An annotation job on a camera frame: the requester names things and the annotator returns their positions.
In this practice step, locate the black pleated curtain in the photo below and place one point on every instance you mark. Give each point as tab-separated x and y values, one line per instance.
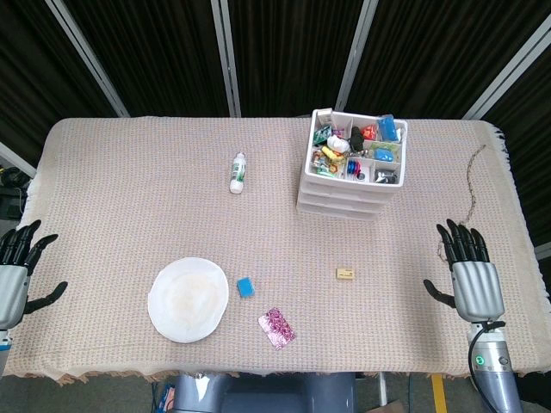
150	56
292	56
529	107
430	56
26	64

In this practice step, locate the yellow sponge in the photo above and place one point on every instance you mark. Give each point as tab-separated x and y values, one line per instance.
331	154

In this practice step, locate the blue and red package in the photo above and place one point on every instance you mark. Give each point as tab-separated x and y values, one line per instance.
165	400

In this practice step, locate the white paper plate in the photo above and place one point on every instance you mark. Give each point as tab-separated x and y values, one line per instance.
188	300

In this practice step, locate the white crumpled ball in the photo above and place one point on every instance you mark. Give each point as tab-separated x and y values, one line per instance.
338	143

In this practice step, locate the black pouch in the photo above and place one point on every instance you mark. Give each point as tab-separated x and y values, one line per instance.
357	138

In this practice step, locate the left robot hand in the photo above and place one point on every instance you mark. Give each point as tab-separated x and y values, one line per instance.
13	292

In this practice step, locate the white drawer organizer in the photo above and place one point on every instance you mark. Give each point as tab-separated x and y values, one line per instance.
357	189

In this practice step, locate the blue and green packet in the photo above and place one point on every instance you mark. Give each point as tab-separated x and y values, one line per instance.
383	153

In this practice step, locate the black binder clips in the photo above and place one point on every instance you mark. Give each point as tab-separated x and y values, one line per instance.
385	176

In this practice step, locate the colourful candy packets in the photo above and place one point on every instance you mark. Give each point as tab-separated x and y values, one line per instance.
323	168

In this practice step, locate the beige woven tablecloth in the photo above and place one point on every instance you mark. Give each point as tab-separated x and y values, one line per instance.
129	193

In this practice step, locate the white table leg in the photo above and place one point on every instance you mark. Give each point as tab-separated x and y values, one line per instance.
381	387

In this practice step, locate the green printed packet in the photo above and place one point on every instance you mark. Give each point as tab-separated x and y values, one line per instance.
322	133

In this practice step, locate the white tag card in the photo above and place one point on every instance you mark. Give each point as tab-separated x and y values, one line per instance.
325	117

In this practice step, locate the white bottle green label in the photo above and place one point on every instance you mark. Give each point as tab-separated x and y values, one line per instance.
238	174

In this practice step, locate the blue plastic pack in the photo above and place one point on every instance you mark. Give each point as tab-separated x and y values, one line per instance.
386	127

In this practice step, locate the aluminium frame post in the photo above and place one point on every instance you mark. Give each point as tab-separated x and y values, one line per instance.
17	161
226	56
508	79
356	56
87	56

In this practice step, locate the pink patterned card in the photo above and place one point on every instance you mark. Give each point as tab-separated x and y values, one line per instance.
276	329

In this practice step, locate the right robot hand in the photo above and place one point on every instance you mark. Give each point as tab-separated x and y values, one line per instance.
475	292

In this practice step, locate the blue and white block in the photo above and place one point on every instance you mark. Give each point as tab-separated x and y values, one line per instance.
245	288

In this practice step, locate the blue and red clips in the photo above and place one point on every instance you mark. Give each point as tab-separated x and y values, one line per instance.
353	166

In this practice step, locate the grey-blue robot torso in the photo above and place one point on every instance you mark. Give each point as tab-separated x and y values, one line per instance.
267	393

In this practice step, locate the orange red packet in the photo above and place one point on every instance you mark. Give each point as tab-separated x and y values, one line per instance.
369	132

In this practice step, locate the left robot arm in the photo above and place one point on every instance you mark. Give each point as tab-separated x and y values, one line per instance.
4	348

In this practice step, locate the yellow eraser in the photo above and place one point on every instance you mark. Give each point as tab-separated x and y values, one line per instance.
344	274

